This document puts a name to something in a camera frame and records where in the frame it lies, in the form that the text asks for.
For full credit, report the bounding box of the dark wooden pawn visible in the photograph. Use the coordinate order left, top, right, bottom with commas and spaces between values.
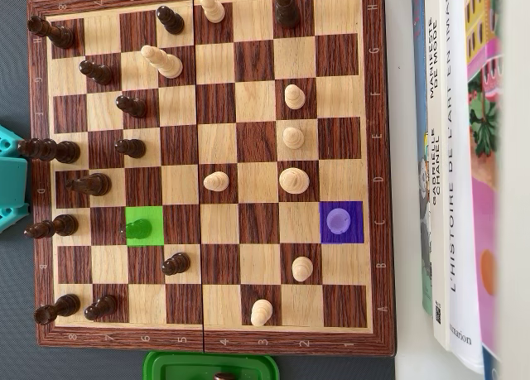
156, 5, 186, 36
113, 137, 147, 159
160, 252, 192, 277
83, 295, 119, 321
114, 94, 149, 119
78, 59, 113, 86
119, 218, 152, 241

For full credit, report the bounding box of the wooden folding chessboard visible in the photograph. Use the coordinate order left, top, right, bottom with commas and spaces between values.
26, 0, 394, 358

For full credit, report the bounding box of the light wooden pawn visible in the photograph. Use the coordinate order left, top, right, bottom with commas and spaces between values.
291, 256, 315, 283
202, 171, 230, 192
282, 126, 306, 152
283, 84, 306, 111
250, 299, 274, 328

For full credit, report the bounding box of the light wooden queen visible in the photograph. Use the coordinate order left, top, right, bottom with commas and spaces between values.
139, 44, 184, 79

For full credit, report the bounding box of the dark wooden knight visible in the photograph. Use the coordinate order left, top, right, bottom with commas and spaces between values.
65, 172, 113, 198

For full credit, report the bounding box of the light wooden bishop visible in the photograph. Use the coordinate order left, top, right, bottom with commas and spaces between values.
199, 0, 226, 24

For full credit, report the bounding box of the white Gabrielle Chanel book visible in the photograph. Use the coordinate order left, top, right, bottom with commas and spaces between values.
422, 0, 455, 352

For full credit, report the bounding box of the blue spine illustrated book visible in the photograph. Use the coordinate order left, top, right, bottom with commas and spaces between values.
410, 0, 435, 317

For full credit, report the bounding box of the white art history book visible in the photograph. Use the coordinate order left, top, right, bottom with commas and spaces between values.
441, 0, 486, 375

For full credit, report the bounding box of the dark wooden king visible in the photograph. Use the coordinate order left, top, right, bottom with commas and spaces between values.
17, 137, 82, 165

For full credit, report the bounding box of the green plastic tray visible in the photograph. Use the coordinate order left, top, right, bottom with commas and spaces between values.
142, 349, 281, 380

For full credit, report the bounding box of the dark wooden bishop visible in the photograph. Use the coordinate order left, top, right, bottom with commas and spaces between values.
23, 214, 80, 239

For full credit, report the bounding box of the pink colourful illustrated book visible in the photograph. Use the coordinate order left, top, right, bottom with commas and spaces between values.
462, 0, 504, 360

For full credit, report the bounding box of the dark wooden rook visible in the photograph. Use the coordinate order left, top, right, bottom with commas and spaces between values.
26, 14, 76, 50
33, 293, 82, 326

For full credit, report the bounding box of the dark grey mat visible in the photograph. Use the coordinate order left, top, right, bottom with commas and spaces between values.
0, 0, 398, 380

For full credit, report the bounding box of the dark blue book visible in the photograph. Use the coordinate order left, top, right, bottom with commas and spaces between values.
482, 346, 501, 380

